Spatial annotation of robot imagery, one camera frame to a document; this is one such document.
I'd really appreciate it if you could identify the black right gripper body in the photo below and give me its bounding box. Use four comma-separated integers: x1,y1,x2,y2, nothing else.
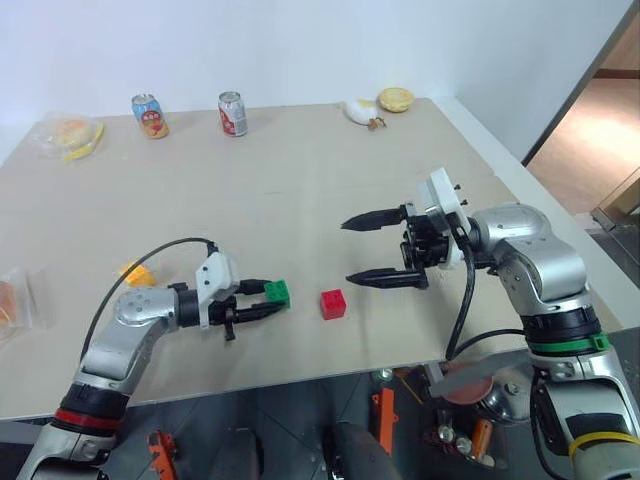
399,201,452,272

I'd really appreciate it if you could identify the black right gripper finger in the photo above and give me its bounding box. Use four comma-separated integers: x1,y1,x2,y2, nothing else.
344,267,430,292
339,203,409,233

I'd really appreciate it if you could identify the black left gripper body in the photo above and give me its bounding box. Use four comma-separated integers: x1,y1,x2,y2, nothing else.
208,281,251,345

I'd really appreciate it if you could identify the green toy brick cube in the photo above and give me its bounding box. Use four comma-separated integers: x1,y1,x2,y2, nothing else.
264,278,293,308

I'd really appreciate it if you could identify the red toy brick cube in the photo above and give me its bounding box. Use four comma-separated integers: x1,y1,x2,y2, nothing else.
319,288,349,321

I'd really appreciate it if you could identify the yellow toy brick cube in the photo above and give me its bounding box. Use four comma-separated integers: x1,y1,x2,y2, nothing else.
116,261,157,288

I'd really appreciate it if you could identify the white plush toy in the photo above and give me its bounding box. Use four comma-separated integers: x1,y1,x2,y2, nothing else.
340,97,388,133

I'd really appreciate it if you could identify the round yellow bun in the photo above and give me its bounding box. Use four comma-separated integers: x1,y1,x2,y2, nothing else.
376,86,416,114

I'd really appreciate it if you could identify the orange clamp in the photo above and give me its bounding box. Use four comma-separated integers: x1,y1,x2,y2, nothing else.
146,428,180,480
370,386,397,454

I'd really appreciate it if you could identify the red round disc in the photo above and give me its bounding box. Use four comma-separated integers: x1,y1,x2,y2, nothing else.
444,378,497,405

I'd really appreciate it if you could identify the red white drink can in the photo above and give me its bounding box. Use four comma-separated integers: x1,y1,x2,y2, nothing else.
216,90,250,138

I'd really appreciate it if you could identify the small orange tool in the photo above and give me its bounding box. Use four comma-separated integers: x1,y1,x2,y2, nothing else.
471,417,497,462

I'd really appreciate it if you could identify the blue orange drink can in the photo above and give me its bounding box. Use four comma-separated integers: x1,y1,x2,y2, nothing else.
130,92,171,140

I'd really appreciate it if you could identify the orange snack in plastic bag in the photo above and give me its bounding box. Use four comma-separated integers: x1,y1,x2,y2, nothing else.
0,266,55,343

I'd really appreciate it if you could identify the burger in plastic bag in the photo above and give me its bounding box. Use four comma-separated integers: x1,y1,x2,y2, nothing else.
28,111,107,162

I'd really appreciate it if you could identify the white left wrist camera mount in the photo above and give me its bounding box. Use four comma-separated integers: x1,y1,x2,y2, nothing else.
194,252,241,332

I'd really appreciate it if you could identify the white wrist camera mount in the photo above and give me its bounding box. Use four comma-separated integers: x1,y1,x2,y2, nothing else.
418,168,472,272
194,252,241,332

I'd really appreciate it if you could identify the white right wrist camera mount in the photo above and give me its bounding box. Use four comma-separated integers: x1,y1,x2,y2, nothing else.
418,168,472,272

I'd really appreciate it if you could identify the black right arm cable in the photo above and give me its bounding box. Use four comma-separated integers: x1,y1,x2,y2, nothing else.
444,225,527,362

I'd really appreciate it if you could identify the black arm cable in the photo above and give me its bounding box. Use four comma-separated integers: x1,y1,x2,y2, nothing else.
81,236,222,367
444,225,527,362

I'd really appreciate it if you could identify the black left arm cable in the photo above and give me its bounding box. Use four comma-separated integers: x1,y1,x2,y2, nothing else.
81,236,222,367

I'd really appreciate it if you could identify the grey metal bracket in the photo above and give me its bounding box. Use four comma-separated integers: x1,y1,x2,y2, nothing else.
428,356,532,400

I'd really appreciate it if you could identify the metal frame furniture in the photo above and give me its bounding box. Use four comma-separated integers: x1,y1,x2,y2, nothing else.
588,163,640,232

